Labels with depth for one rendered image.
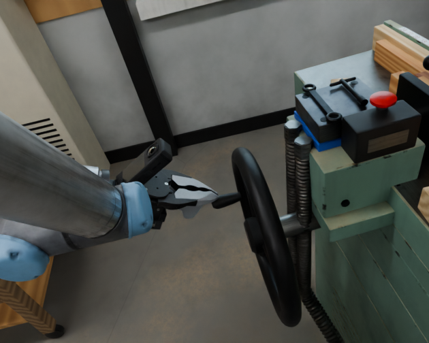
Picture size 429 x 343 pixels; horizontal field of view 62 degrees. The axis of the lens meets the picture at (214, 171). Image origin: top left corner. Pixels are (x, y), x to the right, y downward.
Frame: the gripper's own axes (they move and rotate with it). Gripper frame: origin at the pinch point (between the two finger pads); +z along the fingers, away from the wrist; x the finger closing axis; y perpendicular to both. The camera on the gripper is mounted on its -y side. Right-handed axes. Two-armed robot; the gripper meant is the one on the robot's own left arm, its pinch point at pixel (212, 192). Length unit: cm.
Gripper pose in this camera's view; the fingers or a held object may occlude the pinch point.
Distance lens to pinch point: 66.4
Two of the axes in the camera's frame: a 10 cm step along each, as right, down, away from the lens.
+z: 9.3, 1.2, 3.4
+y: -3.1, 7.6, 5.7
